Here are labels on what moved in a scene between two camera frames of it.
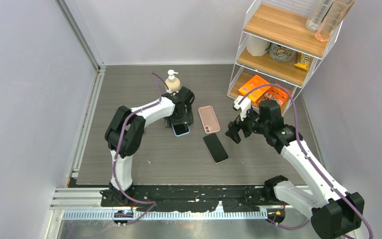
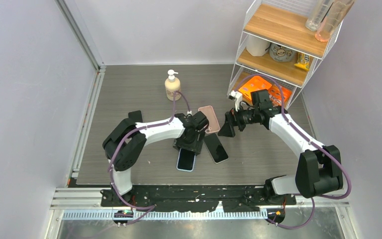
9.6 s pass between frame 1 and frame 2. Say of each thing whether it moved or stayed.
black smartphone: stayed
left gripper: moved
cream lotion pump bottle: stayed
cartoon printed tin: stayed
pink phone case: stayed
